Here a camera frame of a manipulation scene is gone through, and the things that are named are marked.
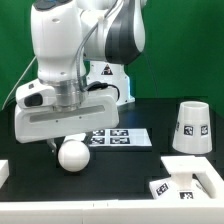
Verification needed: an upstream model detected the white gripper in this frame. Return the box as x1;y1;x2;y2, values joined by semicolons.
14;89;119;154

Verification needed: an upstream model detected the white lamp bulb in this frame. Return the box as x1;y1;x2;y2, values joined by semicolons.
58;136;90;172

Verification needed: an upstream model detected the white lamp base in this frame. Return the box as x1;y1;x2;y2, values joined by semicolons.
149;156;210;200

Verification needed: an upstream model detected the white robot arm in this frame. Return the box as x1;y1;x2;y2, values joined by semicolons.
15;0;147;145

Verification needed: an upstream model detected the white lamp shade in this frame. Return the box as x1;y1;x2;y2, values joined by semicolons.
172;101;212;154

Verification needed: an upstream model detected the white left fence block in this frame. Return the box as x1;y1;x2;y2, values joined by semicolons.
0;160;9;188

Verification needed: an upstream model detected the white marker sheet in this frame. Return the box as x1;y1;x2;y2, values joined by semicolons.
89;129;152;147

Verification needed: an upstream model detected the white camera cable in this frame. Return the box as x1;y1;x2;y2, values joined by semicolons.
1;54;38;110

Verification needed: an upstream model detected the white front fence rail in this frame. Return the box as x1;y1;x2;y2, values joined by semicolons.
0;200;224;224

